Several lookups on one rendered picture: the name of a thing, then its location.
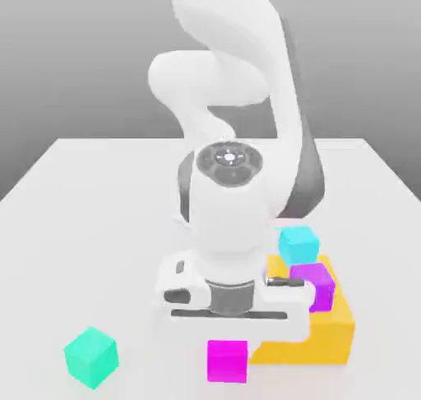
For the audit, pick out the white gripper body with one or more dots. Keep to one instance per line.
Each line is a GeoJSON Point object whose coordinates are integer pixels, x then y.
{"type": "Point", "coordinates": [283, 327]}

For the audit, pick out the small teal cube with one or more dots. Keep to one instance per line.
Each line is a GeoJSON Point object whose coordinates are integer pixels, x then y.
{"type": "Point", "coordinates": [92, 357]}

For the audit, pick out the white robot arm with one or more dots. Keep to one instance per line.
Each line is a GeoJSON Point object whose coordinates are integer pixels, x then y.
{"type": "Point", "coordinates": [227, 209]}

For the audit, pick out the small magenta cube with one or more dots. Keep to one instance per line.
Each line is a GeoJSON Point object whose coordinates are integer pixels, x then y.
{"type": "Point", "coordinates": [227, 360]}

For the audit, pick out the small purple cube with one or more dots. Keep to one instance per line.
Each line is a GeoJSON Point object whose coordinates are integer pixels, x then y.
{"type": "Point", "coordinates": [320, 281]}

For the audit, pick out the large orange box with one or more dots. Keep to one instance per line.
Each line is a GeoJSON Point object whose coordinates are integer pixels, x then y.
{"type": "Point", "coordinates": [332, 337]}

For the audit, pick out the small cyan cube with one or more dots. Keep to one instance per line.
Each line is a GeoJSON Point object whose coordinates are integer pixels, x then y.
{"type": "Point", "coordinates": [299, 245]}

